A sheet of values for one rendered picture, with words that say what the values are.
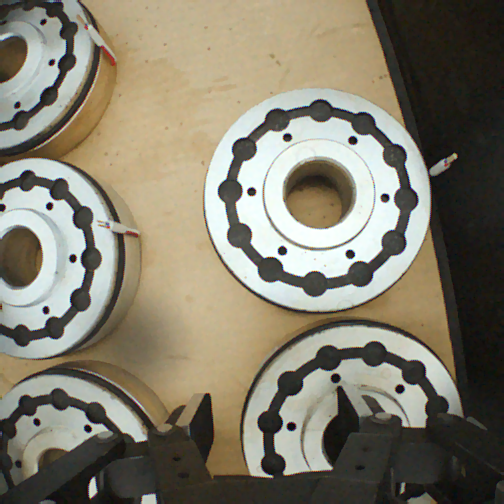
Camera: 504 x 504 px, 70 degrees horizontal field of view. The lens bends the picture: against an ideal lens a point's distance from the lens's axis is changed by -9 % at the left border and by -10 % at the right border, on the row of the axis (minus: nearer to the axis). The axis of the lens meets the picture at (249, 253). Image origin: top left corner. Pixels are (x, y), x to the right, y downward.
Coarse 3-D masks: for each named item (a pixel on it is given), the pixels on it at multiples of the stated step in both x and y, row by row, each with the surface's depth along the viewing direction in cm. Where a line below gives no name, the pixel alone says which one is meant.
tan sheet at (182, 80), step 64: (128, 0) 22; (192, 0) 21; (256, 0) 21; (320, 0) 21; (128, 64) 22; (192, 64) 21; (256, 64) 21; (320, 64) 20; (384, 64) 20; (128, 128) 21; (192, 128) 21; (128, 192) 21; (192, 192) 21; (320, 192) 20; (192, 256) 21; (128, 320) 21; (192, 320) 20; (256, 320) 20; (384, 320) 20; (0, 384) 21; (192, 384) 20
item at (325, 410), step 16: (320, 400) 16; (336, 400) 16; (384, 400) 16; (320, 416) 16; (336, 416) 16; (400, 416) 16; (304, 432) 16; (320, 432) 16; (304, 448) 16; (320, 448) 16; (320, 464) 16
